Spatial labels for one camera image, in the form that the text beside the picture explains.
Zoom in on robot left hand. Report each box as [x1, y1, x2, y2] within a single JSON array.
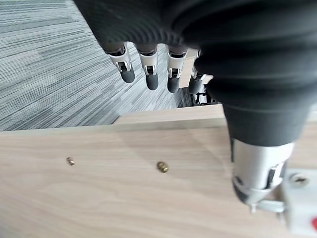
[[73, 0, 317, 213]]

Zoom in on white metal cabinet hinge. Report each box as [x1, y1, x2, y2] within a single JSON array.
[[250, 162, 317, 238]]

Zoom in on light wood office cabinet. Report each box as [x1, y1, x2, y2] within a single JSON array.
[[0, 104, 317, 238]]

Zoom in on light wood drawer unit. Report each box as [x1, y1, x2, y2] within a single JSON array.
[[178, 47, 202, 88]]

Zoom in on large brass threaded insert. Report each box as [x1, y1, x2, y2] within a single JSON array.
[[156, 161, 170, 174]]

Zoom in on silver hinge screw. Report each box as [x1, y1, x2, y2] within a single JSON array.
[[291, 173, 309, 186]]

